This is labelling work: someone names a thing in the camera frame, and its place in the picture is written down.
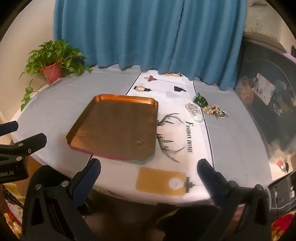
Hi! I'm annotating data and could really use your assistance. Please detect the orange tray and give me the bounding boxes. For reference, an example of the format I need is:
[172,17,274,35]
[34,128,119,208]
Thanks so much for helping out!
[66,94,159,163]

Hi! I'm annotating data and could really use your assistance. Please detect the white paper label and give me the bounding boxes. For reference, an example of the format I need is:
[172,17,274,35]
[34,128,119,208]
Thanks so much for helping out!
[252,73,276,106]

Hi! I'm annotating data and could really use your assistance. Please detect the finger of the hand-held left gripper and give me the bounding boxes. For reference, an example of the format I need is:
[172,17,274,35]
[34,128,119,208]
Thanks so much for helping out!
[0,121,19,136]
[0,133,48,161]

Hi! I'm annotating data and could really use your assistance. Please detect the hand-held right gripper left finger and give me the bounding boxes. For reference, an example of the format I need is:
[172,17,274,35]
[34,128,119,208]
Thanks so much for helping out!
[22,158,102,241]

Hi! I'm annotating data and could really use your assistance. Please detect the silver keyring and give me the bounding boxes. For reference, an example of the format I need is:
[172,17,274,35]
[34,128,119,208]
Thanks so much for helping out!
[215,110,230,120]

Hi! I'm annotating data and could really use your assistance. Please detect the green plant in red pot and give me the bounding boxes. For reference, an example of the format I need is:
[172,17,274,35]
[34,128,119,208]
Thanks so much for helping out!
[20,39,92,112]

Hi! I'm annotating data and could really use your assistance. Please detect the translucent plastic storage box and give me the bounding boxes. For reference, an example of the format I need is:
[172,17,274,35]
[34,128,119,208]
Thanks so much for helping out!
[233,31,296,178]

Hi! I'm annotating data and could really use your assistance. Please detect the red floral blanket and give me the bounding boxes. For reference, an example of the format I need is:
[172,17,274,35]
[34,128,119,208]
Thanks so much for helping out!
[0,183,29,239]

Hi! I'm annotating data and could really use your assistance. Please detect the blue curtain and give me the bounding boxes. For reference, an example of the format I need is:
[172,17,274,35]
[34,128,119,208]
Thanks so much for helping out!
[54,0,249,91]

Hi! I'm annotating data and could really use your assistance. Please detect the pastel bead bracelet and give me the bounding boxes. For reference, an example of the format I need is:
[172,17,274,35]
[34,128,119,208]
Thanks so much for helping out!
[202,105,221,115]

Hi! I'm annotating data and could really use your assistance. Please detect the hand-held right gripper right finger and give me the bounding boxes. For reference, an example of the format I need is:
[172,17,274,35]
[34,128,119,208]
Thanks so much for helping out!
[196,159,272,241]

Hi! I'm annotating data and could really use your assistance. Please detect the black device with white cable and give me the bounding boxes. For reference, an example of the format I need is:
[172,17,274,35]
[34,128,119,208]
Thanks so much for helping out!
[266,170,296,219]

